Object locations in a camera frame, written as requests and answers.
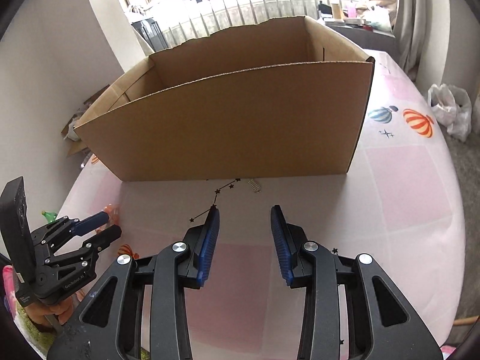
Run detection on pile of windowsill clutter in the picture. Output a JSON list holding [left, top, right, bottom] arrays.
[[317, 0, 398, 35]]

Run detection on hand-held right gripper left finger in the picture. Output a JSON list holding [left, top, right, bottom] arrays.
[[47, 206, 221, 360]]

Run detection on grey curtain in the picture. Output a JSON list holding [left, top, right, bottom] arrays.
[[394, 0, 456, 83]]

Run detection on person's left hand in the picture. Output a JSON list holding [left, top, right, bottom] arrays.
[[30, 295, 77, 327]]

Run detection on white balcony railing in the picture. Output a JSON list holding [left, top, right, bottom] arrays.
[[150, 0, 394, 46]]

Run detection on white plastic bag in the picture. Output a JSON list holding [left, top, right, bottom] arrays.
[[427, 83, 472, 142]]

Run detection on pink printed tablecloth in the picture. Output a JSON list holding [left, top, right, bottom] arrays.
[[56, 49, 468, 360]]

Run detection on fluffy white green rug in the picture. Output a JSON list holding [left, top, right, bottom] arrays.
[[11, 307, 61, 350]]

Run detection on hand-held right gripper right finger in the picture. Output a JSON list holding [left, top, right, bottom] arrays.
[[270, 205, 444, 360]]

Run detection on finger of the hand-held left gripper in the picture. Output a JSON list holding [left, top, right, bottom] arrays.
[[32, 210, 110, 251], [46, 225, 123, 271]]

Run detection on black rack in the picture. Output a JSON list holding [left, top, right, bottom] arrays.
[[131, 18, 170, 52]]

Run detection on small cluttered cardboard box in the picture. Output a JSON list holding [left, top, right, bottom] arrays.
[[60, 95, 114, 159]]

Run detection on large brown cardboard box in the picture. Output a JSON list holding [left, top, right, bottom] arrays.
[[74, 16, 376, 183]]

